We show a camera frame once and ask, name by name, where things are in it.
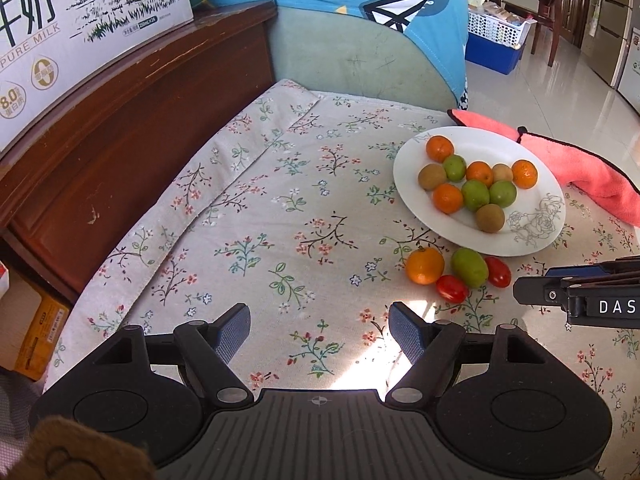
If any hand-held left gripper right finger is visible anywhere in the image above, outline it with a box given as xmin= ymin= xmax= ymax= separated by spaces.
xmin=385 ymin=301 xmax=571 ymax=407

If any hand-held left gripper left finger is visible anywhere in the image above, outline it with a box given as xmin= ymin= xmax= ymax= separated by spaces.
xmin=75 ymin=303 xmax=254 ymax=408

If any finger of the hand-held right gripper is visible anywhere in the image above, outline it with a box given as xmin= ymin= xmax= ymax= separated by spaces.
xmin=545 ymin=265 xmax=603 ymax=279
xmin=513 ymin=275 xmax=569 ymax=307

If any white flower-print plate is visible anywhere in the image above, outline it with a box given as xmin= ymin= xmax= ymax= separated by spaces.
xmin=393 ymin=126 xmax=567 ymax=257

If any green jujube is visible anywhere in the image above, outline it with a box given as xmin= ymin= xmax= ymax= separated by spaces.
xmin=443 ymin=154 xmax=467 ymax=182
xmin=461 ymin=179 xmax=490 ymax=212
xmin=488 ymin=179 xmax=517 ymax=209
xmin=452 ymin=247 xmax=489 ymax=289

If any orange mandarin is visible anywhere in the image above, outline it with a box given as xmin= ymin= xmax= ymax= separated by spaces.
xmin=511 ymin=159 xmax=538 ymax=190
xmin=405 ymin=247 xmax=445 ymax=286
xmin=466 ymin=161 xmax=495 ymax=187
xmin=426 ymin=135 xmax=455 ymax=163
xmin=432 ymin=183 xmax=464 ymax=215

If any red cherry tomato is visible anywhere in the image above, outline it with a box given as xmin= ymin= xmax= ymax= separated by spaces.
xmin=484 ymin=256 xmax=512 ymax=287
xmin=436 ymin=275 xmax=470 ymax=304

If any pink towel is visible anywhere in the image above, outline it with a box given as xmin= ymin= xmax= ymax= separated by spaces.
xmin=447 ymin=109 xmax=640 ymax=228

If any floral tablecloth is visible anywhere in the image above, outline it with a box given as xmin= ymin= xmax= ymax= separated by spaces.
xmin=42 ymin=79 xmax=640 ymax=466

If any yellow cardboard box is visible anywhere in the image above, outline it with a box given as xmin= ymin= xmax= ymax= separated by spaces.
xmin=0 ymin=280 xmax=71 ymax=382

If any brown fuzzy cloth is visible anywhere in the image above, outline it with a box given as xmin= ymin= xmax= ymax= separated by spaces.
xmin=0 ymin=417 xmax=158 ymax=480

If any white chest freezer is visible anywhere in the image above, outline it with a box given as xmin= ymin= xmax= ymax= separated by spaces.
xmin=617 ymin=30 xmax=640 ymax=111

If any wooden headboard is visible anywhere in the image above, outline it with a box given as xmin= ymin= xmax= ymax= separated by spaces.
xmin=0 ymin=0 xmax=278 ymax=306

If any blue storage bin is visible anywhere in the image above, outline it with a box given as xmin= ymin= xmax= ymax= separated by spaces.
xmin=465 ymin=32 xmax=523 ymax=75

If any white plastic basket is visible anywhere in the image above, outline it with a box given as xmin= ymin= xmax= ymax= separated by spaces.
xmin=467 ymin=2 xmax=538 ymax=46

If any grey refrigerator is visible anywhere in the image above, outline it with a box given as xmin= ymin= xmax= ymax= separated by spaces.
xmin=582 ymin=0 xmax=640 ymax=86

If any green armchair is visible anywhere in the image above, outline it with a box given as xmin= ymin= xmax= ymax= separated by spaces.
xmin=265 ymin=7 xmax=461 ymax=111

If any white cow-print carton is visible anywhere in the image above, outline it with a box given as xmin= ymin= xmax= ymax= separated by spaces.
xmin=0 ymin=0 xmax=195 ymax=153

